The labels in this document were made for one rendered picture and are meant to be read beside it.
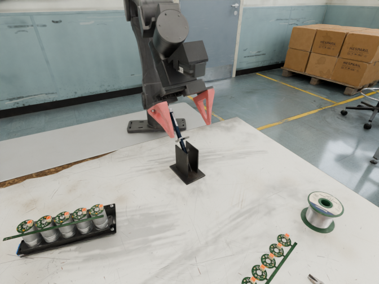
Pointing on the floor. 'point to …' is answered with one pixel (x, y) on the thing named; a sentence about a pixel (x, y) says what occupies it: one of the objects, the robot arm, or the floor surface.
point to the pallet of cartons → (334, 55)
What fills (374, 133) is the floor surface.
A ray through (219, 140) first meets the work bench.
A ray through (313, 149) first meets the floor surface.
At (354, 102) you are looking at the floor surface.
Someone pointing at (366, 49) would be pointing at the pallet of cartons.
